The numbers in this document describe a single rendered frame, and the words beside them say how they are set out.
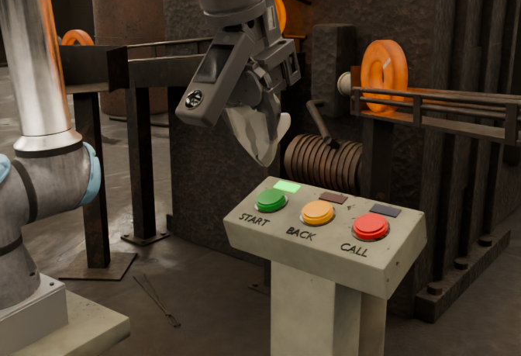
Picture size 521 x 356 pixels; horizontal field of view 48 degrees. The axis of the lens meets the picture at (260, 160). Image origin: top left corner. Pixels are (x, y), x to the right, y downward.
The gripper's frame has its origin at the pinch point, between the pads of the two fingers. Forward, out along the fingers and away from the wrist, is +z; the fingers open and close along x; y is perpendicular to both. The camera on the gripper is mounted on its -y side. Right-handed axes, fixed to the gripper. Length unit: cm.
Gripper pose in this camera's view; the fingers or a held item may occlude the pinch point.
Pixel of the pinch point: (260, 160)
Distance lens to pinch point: 75.2
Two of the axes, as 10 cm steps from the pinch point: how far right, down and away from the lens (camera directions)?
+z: 2.1, 8.3, 5.1
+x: -7.8, -1.7, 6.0
